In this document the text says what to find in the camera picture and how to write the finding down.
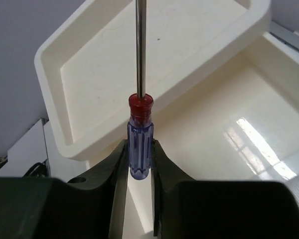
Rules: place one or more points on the blue red handle screwdriver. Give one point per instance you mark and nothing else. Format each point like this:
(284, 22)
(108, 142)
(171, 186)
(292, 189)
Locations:
(140, 127)

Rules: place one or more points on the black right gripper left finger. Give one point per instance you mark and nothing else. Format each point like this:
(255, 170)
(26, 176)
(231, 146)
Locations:
(89, 206)

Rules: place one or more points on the white drawer cabinet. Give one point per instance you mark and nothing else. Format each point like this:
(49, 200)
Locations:
(108, 50)

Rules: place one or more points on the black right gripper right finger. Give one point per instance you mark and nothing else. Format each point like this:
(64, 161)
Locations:
(185, 208)

